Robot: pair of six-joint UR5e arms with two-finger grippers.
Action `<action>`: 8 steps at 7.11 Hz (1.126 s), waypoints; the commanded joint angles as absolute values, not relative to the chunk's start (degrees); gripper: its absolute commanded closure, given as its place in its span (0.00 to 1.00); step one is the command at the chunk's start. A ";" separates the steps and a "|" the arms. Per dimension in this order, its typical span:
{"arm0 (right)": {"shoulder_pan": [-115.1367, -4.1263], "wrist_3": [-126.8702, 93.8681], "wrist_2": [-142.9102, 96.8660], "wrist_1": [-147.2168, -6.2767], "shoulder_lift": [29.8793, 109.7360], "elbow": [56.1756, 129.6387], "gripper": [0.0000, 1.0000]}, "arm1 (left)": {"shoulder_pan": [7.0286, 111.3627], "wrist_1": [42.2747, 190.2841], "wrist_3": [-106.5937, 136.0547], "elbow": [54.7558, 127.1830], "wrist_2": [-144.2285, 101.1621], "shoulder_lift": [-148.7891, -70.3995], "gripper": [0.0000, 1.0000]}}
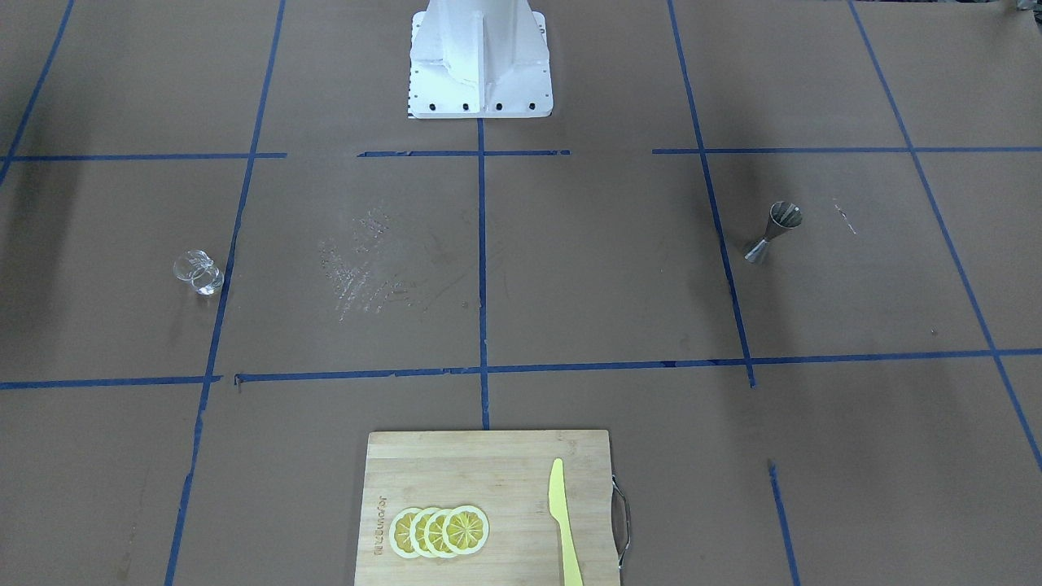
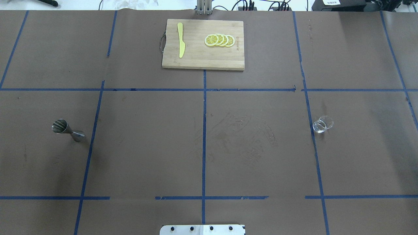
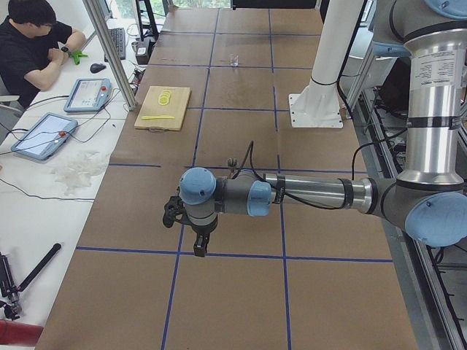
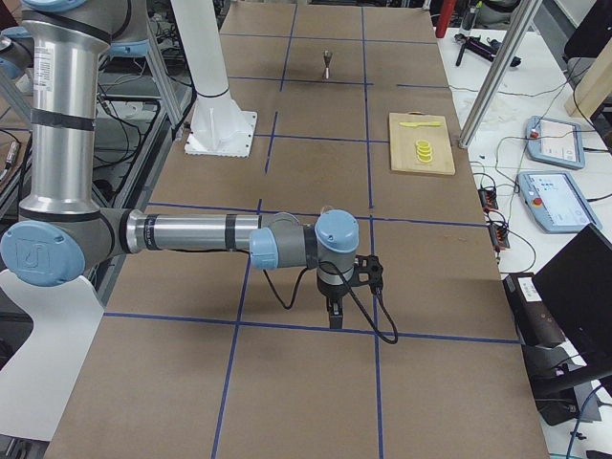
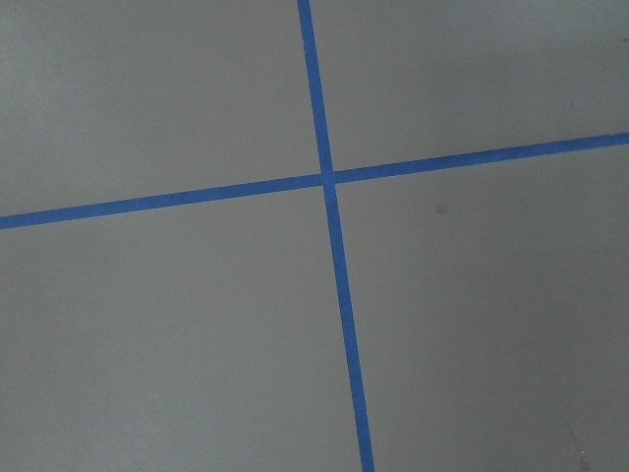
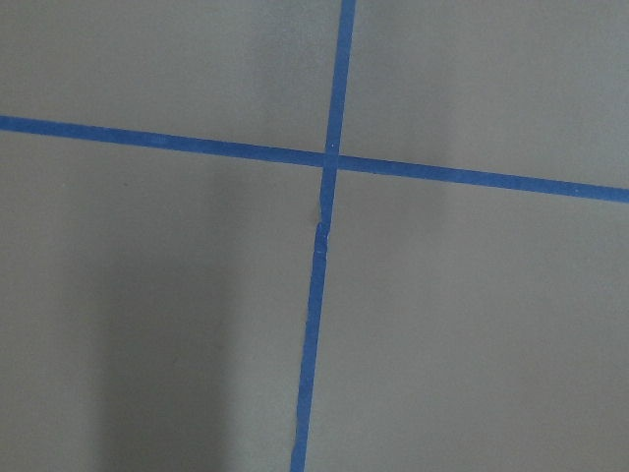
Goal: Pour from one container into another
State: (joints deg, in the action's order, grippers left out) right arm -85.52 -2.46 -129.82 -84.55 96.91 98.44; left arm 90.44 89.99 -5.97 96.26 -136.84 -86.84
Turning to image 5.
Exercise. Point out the crossing blue tape strip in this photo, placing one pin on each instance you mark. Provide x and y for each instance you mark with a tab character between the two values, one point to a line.
327	181

